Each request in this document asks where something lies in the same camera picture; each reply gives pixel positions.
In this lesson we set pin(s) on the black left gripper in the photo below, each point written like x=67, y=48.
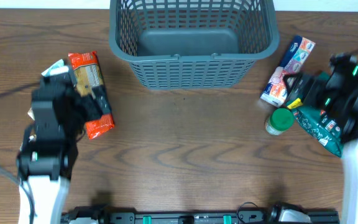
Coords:
x=94, y=111

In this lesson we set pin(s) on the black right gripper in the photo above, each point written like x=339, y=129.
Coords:
x=317, y=82

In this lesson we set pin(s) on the multicolour tissue pack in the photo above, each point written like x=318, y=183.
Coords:
x=276, y=91

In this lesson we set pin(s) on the orange spaghetti package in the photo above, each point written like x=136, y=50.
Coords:
x=88, y=74

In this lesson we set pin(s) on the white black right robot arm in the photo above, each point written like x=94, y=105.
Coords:
x=338, y=97

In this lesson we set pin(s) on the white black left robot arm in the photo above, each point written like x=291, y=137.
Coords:
x=49, y=148

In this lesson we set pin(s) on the green lid glass jar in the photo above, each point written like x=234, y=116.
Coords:
x=279, y=121

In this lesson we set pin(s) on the green Nescafe coffee bag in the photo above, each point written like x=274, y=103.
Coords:
x=319, y=125

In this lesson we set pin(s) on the teal small snack packet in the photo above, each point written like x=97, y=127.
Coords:
x=57, y=64

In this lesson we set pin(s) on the beige cream snack pouch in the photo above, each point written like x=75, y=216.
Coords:
x=30, y=114

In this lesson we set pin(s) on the grey plastic mesh basket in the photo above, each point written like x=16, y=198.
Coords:
x=192, y=44

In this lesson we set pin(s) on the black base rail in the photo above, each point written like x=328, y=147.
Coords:
x=248, y=212

